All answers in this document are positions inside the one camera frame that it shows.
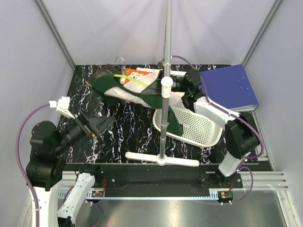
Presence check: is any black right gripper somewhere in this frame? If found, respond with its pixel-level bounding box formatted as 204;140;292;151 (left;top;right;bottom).
142;70;189;97

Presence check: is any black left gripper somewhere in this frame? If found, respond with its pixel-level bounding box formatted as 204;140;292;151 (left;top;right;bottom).
53;106;116;154

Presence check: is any lime green clothes hanger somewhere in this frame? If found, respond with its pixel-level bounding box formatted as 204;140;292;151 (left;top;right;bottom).
114;56;147;87

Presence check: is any green and white t shirt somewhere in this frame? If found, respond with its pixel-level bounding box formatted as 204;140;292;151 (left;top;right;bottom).
91;73;184;136

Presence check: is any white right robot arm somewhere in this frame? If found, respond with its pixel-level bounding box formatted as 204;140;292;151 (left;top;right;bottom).
142;70;264;188

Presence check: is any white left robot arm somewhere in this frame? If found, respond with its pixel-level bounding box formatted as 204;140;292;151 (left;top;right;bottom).
26;111;115;227

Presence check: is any grey clothes rack stand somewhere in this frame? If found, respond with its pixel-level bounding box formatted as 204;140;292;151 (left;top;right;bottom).
125;0;199;167

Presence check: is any orange book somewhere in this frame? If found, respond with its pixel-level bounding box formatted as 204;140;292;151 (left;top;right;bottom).
119;68;150;85

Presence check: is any dark brown book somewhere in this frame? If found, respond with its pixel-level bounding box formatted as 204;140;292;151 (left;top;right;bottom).
86;64;120;87

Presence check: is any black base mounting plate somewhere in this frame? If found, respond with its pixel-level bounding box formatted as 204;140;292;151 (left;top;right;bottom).
95;163;243;189

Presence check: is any white perforated plastic basket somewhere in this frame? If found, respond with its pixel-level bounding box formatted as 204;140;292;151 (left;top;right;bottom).
167;102;223;147

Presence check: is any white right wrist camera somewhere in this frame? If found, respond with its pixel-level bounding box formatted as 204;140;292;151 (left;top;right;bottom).
158;59;165;70

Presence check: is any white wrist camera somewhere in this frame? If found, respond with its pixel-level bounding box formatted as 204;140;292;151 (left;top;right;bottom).
158;59;165;70
56;96;74;119

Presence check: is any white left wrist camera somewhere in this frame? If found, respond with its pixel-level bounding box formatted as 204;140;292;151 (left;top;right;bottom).
56;96;74;119

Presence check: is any blue ring binder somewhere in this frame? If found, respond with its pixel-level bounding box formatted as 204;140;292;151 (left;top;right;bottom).
200;64;259;112

